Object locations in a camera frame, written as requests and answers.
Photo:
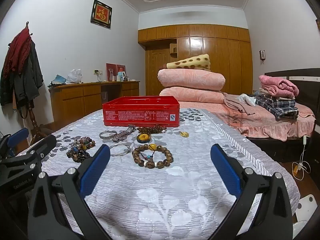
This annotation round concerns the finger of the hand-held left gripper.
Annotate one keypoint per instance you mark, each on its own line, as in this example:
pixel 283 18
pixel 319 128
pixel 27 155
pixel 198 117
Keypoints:
pixel 17 137
pixel 37 150

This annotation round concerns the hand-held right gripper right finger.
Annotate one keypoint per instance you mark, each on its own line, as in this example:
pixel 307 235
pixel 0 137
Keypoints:
pixel 225 170

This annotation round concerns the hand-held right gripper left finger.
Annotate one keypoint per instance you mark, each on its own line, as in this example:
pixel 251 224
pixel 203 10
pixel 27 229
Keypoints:
pixel 93 173

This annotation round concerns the thin silver bangle with charms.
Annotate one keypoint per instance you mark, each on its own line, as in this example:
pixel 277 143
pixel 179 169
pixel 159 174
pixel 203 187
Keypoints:
pixel 129 150

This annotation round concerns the red plastic tray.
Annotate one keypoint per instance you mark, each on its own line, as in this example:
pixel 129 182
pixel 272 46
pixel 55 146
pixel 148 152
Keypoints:
pixel 140 116

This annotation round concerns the metal link wristwatch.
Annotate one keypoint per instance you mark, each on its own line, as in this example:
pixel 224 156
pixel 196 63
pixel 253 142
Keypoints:
pixel 122 135

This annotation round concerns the wooden coat rack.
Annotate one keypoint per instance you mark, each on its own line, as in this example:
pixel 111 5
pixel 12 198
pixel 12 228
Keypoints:
pixel 33 122

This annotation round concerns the wide silver bangle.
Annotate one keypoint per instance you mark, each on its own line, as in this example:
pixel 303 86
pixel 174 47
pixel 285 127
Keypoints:
pixel 105 136

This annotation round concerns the small gold pendant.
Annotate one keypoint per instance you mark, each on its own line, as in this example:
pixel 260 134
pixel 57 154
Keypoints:
pixel 185 134

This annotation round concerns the bed with pink sheet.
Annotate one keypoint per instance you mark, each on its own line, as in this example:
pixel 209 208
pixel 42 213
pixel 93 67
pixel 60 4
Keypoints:
pixel 260 125

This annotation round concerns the dark coats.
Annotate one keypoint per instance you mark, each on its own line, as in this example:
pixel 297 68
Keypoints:
pixel 30 80

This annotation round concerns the long wooden dresser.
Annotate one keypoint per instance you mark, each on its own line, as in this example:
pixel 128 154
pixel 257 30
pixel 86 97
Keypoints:
pixel 72 100

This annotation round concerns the round yellow pendant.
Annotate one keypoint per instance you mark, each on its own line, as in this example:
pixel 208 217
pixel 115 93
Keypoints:
pixel 143 138

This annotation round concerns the grey leaf-pattern blanket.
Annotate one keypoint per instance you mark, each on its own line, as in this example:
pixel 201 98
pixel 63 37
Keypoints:
pixel 155 200

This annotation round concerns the dusty pink garment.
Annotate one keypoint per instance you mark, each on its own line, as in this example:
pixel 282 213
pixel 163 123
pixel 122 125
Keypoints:
pixel 235 103

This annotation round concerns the blue cloth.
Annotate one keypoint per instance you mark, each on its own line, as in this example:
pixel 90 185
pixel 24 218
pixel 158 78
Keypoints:
pixel 58 79

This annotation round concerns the power strip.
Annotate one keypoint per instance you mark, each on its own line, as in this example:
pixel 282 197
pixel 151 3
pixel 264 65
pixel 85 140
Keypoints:
pixel 298 167

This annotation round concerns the white cloth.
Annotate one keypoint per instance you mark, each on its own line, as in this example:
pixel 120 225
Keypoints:
pixel 247 99

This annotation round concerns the folded pink quilt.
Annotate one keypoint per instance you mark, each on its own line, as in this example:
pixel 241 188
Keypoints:
pixel 192 96
pixel 190 80

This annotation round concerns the white plastic bag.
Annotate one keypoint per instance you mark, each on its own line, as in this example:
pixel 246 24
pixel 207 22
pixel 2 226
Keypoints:
pixel 74 76

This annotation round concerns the folded plaid clothes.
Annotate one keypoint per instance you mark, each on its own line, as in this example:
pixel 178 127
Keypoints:
pixel 277 106

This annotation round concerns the red scarf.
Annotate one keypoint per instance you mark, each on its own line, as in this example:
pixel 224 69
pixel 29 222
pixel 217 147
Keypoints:
pixel 17 50

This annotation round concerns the white stool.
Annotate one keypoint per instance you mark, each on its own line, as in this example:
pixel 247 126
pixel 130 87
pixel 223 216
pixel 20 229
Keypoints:
pixel 306 207

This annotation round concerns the folded pink blanket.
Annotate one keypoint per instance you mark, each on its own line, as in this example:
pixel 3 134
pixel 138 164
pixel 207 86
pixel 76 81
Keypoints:
pixel 277 86

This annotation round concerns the light blue thermos kettle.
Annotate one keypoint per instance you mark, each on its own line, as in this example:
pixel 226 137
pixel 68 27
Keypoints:
pixel 121 77

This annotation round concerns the red framed photo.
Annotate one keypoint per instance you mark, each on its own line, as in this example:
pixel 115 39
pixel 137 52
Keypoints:
pixel 121 68
pixel 110 70

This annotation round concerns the yellow spotted blanket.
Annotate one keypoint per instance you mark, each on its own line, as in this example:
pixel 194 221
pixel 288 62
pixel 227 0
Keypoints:
pixel 192 62

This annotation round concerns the wooden wardrobe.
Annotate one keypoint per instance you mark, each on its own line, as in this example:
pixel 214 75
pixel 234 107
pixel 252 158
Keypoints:
pixel 225 55

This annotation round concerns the dark bed headboard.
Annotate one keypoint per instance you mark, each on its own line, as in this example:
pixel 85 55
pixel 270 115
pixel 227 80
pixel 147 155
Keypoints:
pixel 307 80

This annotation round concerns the framed calligraphy picture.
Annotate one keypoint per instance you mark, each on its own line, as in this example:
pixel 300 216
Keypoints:
pixel 101 13

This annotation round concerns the wall socket with plug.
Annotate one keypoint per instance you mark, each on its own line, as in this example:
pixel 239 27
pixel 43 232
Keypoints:
pixel 96 72

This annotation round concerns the small wall device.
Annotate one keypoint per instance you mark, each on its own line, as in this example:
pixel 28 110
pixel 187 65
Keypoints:
pixel 262 55

